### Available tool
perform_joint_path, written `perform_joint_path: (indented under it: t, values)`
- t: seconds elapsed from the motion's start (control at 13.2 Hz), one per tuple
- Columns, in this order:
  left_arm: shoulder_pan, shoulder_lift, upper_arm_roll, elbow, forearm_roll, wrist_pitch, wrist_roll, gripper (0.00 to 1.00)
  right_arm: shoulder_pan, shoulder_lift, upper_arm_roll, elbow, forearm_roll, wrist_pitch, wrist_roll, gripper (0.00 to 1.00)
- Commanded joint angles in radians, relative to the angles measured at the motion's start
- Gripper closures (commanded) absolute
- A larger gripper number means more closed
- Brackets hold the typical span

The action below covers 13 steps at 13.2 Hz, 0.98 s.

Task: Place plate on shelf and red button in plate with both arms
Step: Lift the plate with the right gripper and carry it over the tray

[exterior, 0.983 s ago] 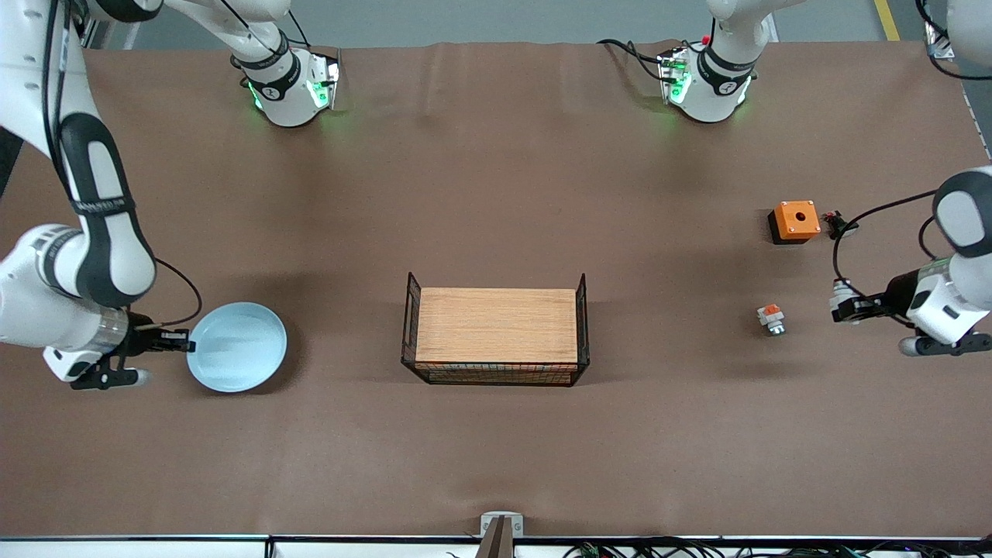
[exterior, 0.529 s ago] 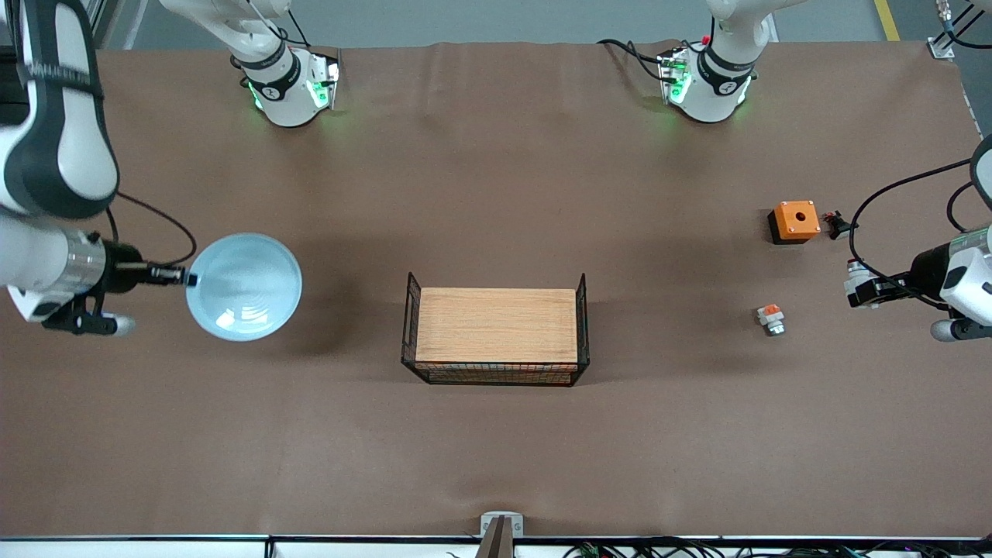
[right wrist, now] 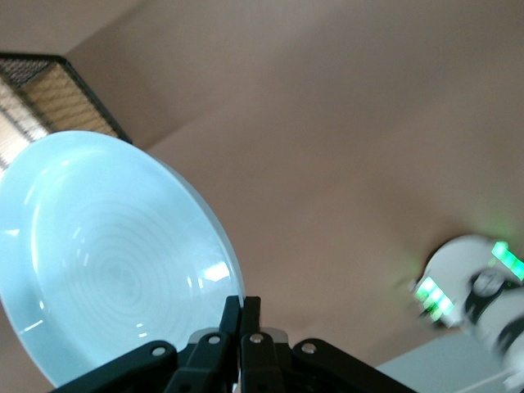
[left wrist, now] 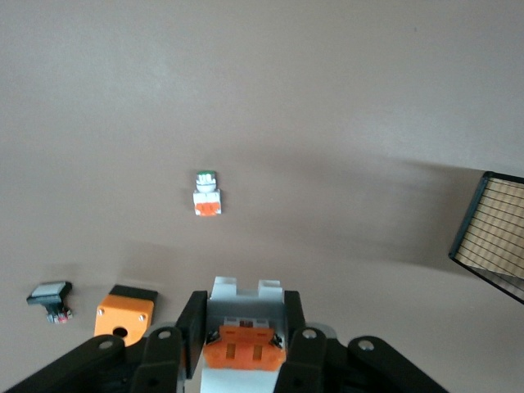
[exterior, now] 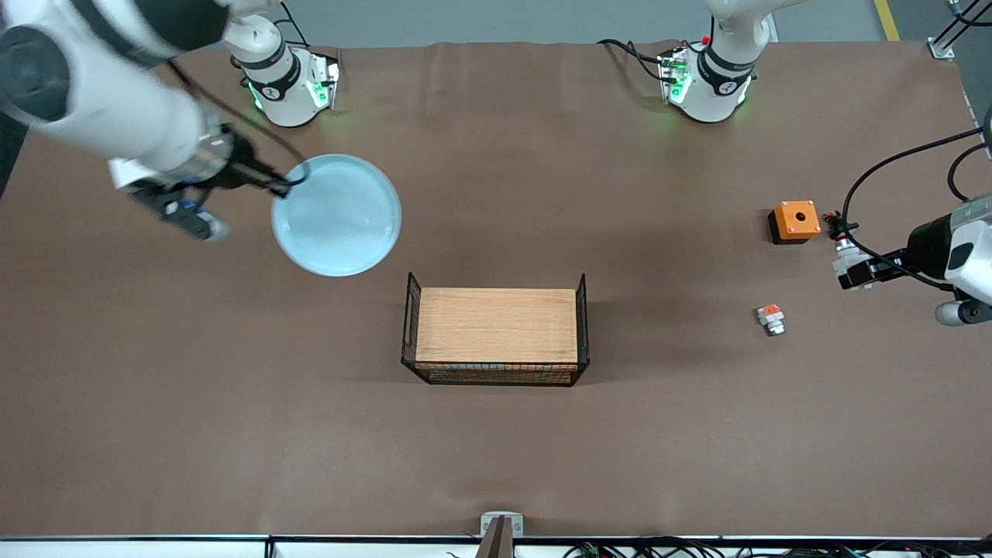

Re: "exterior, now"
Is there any light blue round plate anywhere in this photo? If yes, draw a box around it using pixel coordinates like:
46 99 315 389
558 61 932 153
270 153 403 279

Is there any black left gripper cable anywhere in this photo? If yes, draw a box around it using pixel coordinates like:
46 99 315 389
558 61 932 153
840 105 992 294

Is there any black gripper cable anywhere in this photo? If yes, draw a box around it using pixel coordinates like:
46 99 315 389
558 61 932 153
165 60 309 187
840 105 992 294

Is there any black wire mesh basket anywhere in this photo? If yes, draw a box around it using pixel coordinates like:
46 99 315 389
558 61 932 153
400 270 591 388

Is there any black pushbutton head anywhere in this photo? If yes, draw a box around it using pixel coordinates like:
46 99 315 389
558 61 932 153
822 209 860 239

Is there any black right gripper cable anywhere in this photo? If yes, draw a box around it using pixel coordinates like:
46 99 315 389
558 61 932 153
165 60 309 187

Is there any black base cable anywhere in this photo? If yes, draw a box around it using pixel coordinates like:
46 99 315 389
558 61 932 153
595 38 669 83

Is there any white orange block red cap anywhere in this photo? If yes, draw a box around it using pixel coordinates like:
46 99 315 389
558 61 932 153
832 237 875 291

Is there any orange button enclosure box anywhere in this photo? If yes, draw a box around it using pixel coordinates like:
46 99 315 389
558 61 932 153
766 200 822 246

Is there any black cable bundle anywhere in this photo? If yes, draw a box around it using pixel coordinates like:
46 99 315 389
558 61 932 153
564 537 966 558

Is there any wooden board in basket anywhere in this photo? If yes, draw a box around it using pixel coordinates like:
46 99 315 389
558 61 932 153
415 288 580 366

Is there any aluminium frame profile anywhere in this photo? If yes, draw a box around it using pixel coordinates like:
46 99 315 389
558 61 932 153
927 0 992 60

